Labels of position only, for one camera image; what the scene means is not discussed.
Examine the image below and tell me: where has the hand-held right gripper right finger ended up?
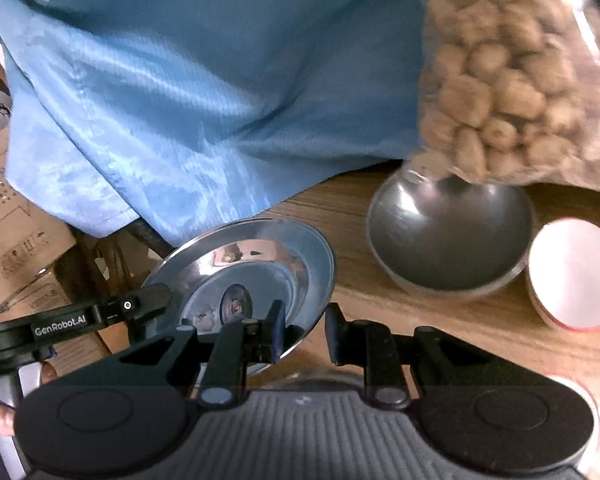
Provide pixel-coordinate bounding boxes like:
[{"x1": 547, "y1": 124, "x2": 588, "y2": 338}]
[{"x1": 325, "y1": 302, "x2": 517, "y2": 408}]

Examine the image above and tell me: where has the tall cardboard box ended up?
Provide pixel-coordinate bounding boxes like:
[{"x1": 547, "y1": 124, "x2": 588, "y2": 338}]
[{"x1": 0, "y1": 262, "x2": 127, "y2": 378}]

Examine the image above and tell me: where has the blue cloth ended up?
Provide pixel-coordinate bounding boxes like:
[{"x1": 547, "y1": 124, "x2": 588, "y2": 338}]
[{"x1": 0, "y1": 0, "x2": 431, "y2": 248}]

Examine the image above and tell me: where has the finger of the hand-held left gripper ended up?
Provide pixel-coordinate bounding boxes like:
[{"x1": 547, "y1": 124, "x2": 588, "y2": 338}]
[{"x1": 30, "y1": 282, "x2": 173, "y2": 348}]

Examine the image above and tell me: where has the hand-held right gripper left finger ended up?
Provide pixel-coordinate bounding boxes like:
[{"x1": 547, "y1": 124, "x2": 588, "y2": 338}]
[{"x1": 77, "y1": 300, "x2": 287, "y2": 406}]

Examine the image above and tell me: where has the printed cardboard box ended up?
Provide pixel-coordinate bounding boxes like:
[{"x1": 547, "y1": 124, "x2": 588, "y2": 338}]
[{"x1": 0, "y1": 127, "x2": 78, "y2": 273}]

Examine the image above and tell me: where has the stainless steel bowl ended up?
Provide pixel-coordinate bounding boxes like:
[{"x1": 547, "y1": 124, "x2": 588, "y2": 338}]
[{"x1": 366, "y1": 165, "x2": 538, "y2": 302}]

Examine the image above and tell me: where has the clear bag of soy chunks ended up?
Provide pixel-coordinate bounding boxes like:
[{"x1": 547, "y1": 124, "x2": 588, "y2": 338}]
[{"x1": 412, "y1": 0, "x2": 600, "y2": 193}]

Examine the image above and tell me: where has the stickered stainless steel plate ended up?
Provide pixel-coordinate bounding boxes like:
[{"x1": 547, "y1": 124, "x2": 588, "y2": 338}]
[{"x1": 140, "y1": 218, "x2": 337, "y2": 376}]

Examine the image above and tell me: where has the white bowl with red rim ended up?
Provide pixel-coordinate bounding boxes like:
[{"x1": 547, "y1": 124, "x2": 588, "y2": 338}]
[
  {"x1": 549, "y1": 374, "x2": 600, "y2": 461},
  {"x1": 527, "y1": 219, "x2": 600, "y2": 332}
]

